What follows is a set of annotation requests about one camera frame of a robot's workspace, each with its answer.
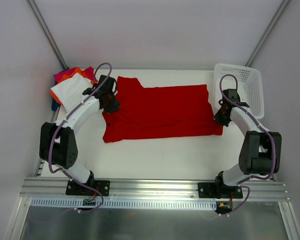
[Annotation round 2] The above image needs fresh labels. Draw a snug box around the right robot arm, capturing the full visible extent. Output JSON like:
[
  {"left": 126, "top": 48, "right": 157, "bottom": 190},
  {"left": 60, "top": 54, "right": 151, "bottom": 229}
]
[{"left": 213, "top": 89, "right": 282, "bottom": 199}]

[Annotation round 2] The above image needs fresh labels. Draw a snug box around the pink folded t shirt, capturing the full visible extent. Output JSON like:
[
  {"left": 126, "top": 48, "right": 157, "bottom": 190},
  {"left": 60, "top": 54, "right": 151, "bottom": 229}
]
[{"left": 53, "top": 66, "right": 98, "bottom": 84}]

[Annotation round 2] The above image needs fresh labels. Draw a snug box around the red t shirt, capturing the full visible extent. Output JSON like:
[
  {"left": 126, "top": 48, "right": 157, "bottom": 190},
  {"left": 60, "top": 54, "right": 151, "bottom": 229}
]
[{"left": 102, "top": 76, "right": 223, "bottom": 143}]

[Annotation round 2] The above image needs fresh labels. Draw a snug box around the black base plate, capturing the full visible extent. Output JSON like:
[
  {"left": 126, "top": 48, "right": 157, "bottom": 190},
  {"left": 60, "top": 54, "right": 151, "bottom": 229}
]
[
  {"left": 197, "top": 182, "right": 243, "bottom": 199},
  {"left": 65, "top": 180, "right": 111, "bottom": 197}
]

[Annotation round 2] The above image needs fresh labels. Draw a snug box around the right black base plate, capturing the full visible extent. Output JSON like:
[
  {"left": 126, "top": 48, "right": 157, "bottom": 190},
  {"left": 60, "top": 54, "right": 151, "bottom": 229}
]
[{"left": 197, "top": 182, "right": 243, "bottom": 199}]

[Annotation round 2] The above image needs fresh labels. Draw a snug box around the left metal frame post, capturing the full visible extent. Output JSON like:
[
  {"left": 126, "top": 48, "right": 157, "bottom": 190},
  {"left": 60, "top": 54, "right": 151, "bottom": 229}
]
[{"left": 26, "top": 0, "right": 68, "bottom": 70}]

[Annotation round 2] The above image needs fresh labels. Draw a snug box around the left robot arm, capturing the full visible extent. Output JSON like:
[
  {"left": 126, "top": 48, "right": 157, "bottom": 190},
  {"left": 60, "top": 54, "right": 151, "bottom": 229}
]
[{"left": 39, "top": 73, "right": 120, "bottom": 195}]

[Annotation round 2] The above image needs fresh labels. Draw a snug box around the white plastic basket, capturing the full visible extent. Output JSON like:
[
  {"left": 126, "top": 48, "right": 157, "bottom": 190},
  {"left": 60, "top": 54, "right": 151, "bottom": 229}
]
[{"left": 209, "top": 63, "right": 265, "bottom": 120}]

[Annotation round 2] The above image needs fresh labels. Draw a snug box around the aluminium mounting rail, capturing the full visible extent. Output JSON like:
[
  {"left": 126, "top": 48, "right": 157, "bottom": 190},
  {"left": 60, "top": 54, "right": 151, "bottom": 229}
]
[{"left": 20, "top": 177, "right": 292, "bottom": 202}]

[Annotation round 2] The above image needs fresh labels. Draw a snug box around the right metal frame post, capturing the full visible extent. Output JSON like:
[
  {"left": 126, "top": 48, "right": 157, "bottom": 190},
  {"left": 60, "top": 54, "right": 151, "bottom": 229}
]
[{"left": 245, "top": 0, "right": 292, "bottom": 67}]

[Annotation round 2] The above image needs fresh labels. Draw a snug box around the white folded t shirt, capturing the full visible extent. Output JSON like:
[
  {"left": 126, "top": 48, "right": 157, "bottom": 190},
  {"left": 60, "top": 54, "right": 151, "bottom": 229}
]
[{"left": 50, "top": 73, "right": 93, "bottom": 112}]

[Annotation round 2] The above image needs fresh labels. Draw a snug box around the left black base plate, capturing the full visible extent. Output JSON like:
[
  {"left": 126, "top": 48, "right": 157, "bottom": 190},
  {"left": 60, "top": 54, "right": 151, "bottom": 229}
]
[{"left": 65, "top": 180, "right": 111, "bottom": 197}]

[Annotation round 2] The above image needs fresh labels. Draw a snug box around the metal frame post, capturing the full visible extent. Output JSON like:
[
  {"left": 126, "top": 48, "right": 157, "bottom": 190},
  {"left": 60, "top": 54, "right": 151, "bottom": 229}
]
[
  {"left": 245, "top": 0, "right": 292, "bottom": 67},
  {"left": 26, "top": 0, "right": 68, "bottom": 70}
]

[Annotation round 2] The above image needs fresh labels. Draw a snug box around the blue folded t shirt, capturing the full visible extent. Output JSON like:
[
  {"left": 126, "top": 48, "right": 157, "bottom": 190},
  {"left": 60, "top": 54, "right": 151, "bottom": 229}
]
[{"left": 51, "top": 98, "right": 60, "bottom": 112}]

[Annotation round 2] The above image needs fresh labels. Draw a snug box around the white slotted cable duct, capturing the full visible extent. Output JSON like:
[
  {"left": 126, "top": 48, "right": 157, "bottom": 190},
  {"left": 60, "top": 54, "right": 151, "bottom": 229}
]
[{"left": 30, "top": 197, "right": 217, "bottom": 211}]

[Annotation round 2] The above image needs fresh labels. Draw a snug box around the orange folded t shirt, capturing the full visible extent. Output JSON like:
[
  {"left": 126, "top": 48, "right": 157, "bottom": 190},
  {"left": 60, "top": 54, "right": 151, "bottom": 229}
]
[{"left": 50, "top": 66, "right": 98, "bottom": 111}]

